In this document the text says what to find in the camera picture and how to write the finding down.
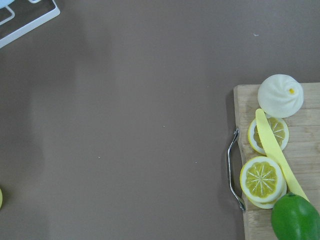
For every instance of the yellow plastic knife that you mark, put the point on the yellow plastic knife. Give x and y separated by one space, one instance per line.
273 150

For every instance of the top stacked lemon slice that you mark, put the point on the top stacked lemon slice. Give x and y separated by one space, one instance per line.
261 179

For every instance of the stacked lemon slice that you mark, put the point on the stacked lemon slice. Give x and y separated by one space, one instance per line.
261 179
269 205

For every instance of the upper lemon slice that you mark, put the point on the upper lemon slice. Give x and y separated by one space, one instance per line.
280 131

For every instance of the white steamed bun toy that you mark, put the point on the white steamed bun toy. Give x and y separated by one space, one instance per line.
280 96

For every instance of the bottom stacked lemon slice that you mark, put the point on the bottom stacked lemon slice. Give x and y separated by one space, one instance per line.
269 205

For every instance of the green lime toy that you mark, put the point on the green lime toy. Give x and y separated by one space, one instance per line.
295 218

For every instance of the yellow plastic cup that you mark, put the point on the yellow plastic cup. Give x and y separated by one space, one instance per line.
1 198

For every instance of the light blue cup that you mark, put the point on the light blue cup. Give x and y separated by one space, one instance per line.
5 3

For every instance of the metal cutting board handle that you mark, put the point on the metal cutting board handle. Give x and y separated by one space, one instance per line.
229 166

